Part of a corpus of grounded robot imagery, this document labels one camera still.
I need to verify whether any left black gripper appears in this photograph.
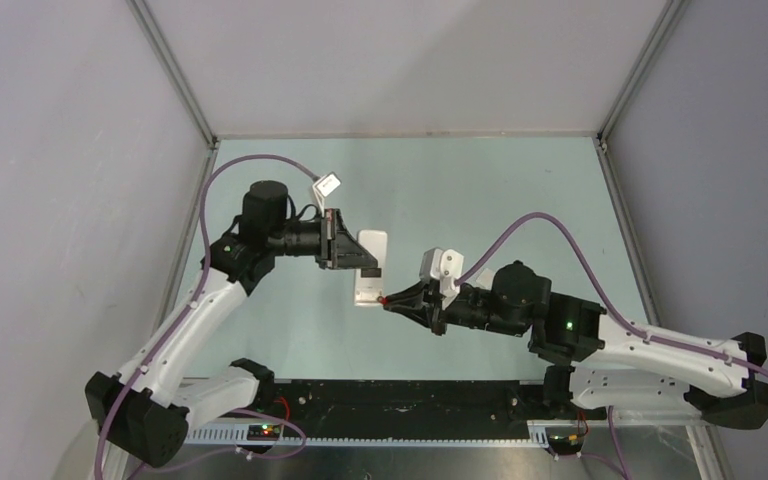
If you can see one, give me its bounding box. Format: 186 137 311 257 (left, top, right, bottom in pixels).
269 208 377 270

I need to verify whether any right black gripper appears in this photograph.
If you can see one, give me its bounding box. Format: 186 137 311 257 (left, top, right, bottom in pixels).
384 278 527 338

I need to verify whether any white red remote control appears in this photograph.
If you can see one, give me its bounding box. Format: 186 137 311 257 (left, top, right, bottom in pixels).
353 229 388 307

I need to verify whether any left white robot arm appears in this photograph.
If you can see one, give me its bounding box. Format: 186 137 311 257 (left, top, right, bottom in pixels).
85 180 379 469

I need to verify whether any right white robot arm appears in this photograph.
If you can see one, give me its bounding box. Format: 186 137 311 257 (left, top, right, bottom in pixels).
379 261 768 430

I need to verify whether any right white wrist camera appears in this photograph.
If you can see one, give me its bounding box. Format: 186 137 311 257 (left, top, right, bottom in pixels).
419 248 464 310

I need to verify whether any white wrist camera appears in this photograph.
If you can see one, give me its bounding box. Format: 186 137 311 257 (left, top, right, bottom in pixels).
419 248 464 310
311 172 342 210

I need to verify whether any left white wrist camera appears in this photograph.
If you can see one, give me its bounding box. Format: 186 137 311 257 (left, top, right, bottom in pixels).
311 172 342 210

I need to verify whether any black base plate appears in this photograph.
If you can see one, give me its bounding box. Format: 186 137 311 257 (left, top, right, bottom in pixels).
253 380 579 441

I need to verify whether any white slotted cable duct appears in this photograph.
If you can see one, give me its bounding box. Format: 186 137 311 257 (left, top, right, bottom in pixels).
184 423 549 448

